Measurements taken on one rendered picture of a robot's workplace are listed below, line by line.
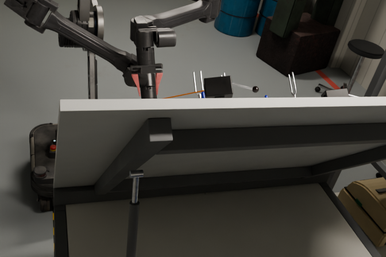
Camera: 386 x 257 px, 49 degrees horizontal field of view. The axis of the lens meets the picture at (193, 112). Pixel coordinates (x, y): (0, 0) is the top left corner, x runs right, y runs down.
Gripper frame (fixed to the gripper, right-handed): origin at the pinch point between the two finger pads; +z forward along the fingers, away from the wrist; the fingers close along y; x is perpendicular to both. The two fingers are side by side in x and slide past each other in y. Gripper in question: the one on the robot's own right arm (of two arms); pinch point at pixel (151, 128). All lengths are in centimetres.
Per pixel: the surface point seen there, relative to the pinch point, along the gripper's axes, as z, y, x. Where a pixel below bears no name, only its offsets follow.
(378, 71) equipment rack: -14, 91, 3
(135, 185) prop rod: 16, -7, -60
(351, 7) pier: -127, 237, 269
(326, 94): -1, 42, -53
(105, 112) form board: 2, -10, -88
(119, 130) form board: 4, -9, -75
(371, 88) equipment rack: -8, 90, 7
